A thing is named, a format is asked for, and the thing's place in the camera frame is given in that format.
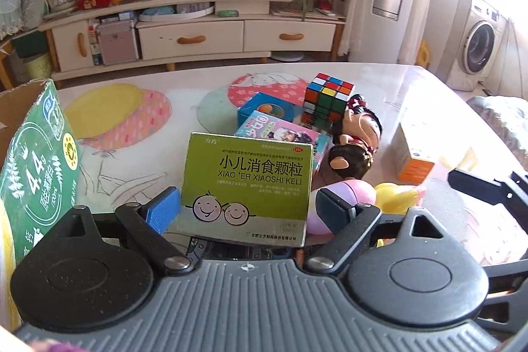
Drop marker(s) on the cartoon girl doll figurine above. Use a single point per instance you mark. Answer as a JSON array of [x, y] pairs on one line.
[[356, 139]]

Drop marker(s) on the yellow toy water gun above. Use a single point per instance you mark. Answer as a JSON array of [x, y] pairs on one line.
[[391, 198]]

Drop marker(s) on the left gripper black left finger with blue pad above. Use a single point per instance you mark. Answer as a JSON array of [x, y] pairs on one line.
[[146, 225]]

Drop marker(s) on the white tv cabinet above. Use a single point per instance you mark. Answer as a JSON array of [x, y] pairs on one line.
[[237, 29]]

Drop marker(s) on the green waste bin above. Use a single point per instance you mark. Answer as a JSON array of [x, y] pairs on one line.
[[39, 66]]

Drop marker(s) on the green white cardboard carton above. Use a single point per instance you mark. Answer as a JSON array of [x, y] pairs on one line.
[[39, 172]]

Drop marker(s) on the pink toy box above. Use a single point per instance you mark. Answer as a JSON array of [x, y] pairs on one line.
[[260, 125]]

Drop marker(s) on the rubiks cube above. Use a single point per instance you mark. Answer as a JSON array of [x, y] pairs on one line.
[[325, 100]]

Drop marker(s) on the washing machine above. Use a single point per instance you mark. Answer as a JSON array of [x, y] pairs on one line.
[[473, 44]]

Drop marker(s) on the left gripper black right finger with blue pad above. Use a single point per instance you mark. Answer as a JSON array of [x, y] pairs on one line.
[[351, 227]]

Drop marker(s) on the black hexagonal box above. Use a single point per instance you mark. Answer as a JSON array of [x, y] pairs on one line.
[[210, 249]]

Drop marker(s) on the pink storage case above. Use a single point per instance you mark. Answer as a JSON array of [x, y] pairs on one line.
[[118, 42]]

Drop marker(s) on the blue small box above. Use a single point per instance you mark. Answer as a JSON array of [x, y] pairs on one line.
[[270, 105]]

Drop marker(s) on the green medicine box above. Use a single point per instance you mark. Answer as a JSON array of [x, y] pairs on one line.
[[252, 191]]

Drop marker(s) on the orange white medicine box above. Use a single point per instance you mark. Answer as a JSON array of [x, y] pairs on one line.
[[412, 158]]

